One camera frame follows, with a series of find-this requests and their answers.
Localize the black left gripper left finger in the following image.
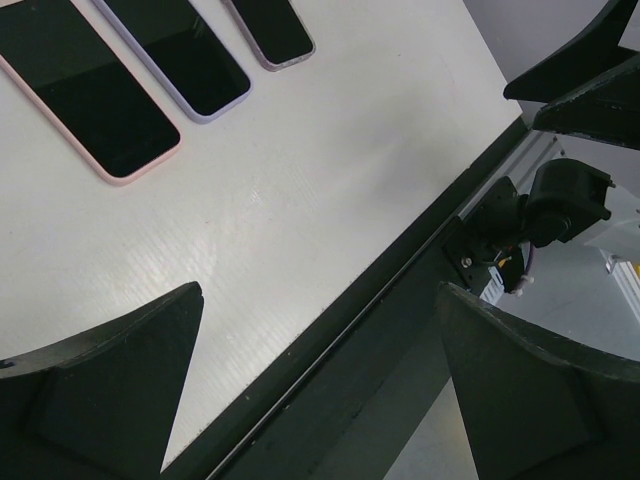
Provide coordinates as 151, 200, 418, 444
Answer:
1, 282, 204, 479

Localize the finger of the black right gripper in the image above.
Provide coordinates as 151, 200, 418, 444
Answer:
503, 0, 638, 103
533, 55, 639, 150

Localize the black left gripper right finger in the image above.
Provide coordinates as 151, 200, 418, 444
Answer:
436, 283, 639, 479

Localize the pink phone case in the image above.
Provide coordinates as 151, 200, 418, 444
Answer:
0, 0, 184, 189

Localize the lavender phone case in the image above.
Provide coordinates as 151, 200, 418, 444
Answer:
92, 0, 253, 124

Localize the black phone white edge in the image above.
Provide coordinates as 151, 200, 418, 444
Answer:
99, 0, 250, 115

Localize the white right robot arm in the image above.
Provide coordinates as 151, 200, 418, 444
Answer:
443, 1, 639, 294

